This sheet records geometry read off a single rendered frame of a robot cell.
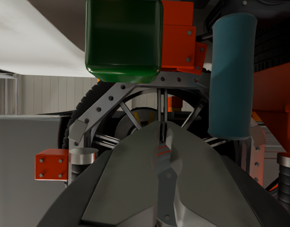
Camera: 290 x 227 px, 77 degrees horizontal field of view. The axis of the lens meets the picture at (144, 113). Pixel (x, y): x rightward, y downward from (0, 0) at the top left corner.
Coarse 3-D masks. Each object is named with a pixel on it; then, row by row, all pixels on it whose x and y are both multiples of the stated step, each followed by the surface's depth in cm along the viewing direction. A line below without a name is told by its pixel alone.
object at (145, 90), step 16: (128, 96) 58; (160, 96) 60; (176, 96) 81; (192, 96) 64; (112, 112) 70; (128, 112) 60; (160, 112) 60; (192, 112) 61; (208, 112) 67; (96, 128) 58; (96, 144) 66; (112, 144) 61; (224, 144) 67
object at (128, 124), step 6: (138, 114) 96; (144, 114) 96; (150, 114) 96; (156, 114) 96; (126, 120) 96; (144, 120) 96; (156, 120) 96; (162, 120) 96; (120, 126) 96; (126, 126) 96; (132, 126) 96; (144, 126) 92; (120, 132) 96; (126, 132) 96; (132, 132) 92; (120, 138) 96
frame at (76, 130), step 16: (160, 80) 49; (176, 80) 49; (192, 80) 49; (208, 80) 49; (112, 96) 53; (208, 96) 54; (96, 112) 49; (80, 128) 48; (256, 128) 50; (80, 144) 49; (240, 144) 56; (256, 144) 50; (240, 160) 56; (256, 160) 51; (256, 176) 51
